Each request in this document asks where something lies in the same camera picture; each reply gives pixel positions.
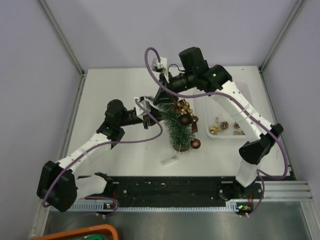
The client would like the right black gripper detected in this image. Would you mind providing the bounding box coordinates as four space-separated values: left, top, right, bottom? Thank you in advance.
153 71 196 106

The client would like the brown ribbon bow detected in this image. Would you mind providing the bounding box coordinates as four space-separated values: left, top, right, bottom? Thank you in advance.
173 99 199 133

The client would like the brown bauble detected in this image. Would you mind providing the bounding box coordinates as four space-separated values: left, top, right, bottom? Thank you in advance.
190 138 201 149
178 114 193 126

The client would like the small green christmas tree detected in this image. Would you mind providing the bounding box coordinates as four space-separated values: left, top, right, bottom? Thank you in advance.
154 99 195 153

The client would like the white plastic basket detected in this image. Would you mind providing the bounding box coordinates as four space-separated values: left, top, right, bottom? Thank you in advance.
193 96 246 140

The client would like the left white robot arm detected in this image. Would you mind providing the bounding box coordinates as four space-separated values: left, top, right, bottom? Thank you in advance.
36 97 160 212

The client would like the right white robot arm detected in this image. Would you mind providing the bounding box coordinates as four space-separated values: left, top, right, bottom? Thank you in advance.
144 47 288 198

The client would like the clear battery box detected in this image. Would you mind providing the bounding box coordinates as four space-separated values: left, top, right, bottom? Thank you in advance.
160 154 178 166

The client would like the orange bin rim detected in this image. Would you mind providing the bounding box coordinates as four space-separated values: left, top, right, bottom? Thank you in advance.
33 224 119 240

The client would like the green bin lid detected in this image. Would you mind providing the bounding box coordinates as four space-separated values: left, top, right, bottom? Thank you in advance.
80 233 110 240

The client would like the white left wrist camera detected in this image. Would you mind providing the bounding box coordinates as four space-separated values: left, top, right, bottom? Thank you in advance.
134 96 151 125

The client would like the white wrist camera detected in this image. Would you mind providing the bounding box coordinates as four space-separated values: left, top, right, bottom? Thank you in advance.
151 57 170 83
134 96 151 125

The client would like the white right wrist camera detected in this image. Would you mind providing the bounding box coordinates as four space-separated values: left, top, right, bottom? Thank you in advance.
151 57 170 83

